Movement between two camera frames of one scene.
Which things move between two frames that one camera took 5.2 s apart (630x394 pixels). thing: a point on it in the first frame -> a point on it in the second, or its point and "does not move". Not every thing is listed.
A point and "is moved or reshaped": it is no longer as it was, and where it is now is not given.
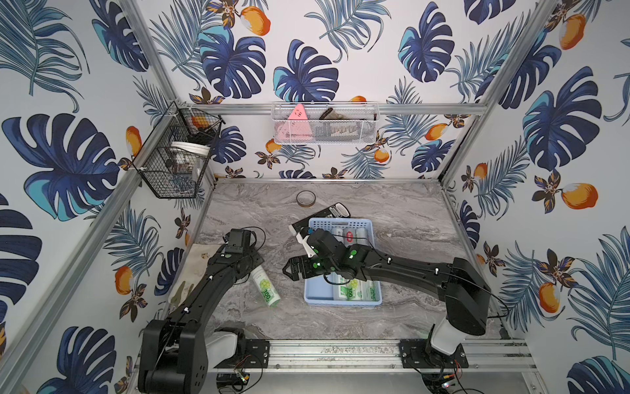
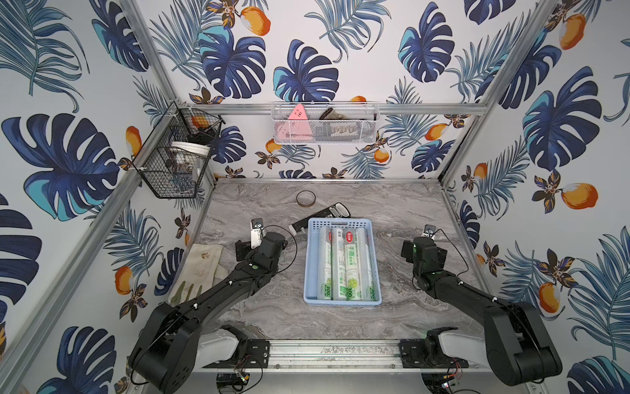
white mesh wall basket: [328, 123] does not move
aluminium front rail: [367, 355] does not move
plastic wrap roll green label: [371, 290] does not move
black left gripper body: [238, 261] -> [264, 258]
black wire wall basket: [174, 160] does not move
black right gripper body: [312, 266] -> [408, 247]
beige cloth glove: [194, 268] does not move
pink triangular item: [296, 129] does not move
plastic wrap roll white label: [266, 286] is moved or reshaped
